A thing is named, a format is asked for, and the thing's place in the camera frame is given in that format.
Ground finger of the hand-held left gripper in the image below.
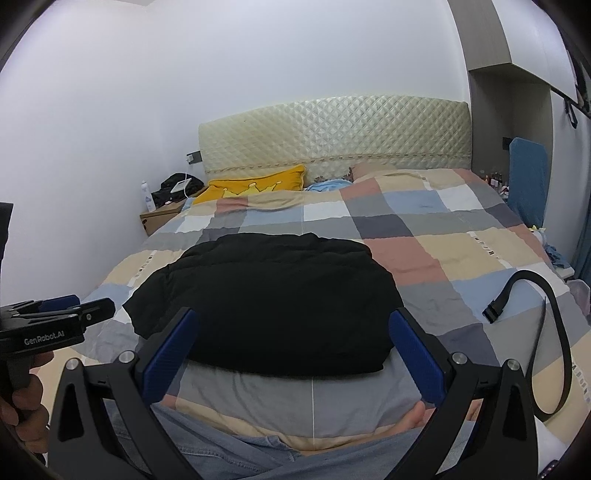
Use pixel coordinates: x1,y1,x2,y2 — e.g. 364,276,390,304
69,298,116,330
41,294,82,313

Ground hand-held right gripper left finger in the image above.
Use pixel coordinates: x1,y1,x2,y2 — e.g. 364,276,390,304
46,307,201,480

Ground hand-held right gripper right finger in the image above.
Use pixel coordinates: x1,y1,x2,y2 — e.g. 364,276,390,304
388,307,541,480

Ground black padded jacket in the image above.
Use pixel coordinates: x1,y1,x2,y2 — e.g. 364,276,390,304
124,232,404,376

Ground person's left hand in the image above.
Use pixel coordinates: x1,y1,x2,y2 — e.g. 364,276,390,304
0,353,56,455

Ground black belt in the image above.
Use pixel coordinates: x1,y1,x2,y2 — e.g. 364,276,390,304
482,271,573,422

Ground checkered duvet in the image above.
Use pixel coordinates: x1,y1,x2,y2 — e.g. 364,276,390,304
83,167,591,450

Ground wooden nightstand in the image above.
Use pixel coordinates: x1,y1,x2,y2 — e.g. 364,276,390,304
140,196,195,237

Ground person's blue jeans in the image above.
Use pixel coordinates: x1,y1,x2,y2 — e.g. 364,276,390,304
104,397,476,480

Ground black bag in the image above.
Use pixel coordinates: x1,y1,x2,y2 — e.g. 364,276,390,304
151,173,206,208

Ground blue crumpled cloth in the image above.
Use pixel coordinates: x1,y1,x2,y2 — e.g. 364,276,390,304
546,244,572,269

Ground group of small bottles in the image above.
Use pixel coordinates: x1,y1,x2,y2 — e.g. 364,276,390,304
479,170,511,195

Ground light blue pillow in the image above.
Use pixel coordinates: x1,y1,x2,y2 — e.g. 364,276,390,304
305,179,354,193

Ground pink pillow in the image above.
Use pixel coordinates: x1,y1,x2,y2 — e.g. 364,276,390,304
352,161,386,182

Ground grey floral pillow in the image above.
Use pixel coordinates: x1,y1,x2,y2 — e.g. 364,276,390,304
311,168,354,184

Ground yellow crown print pillow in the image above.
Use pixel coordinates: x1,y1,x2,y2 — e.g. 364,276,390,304
193,165,308,205

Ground cream quilted headboard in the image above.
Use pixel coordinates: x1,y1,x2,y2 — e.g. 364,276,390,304
198,95,472,182

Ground grey overhead cabinet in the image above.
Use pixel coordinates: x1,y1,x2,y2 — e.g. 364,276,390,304
450,0,585,100

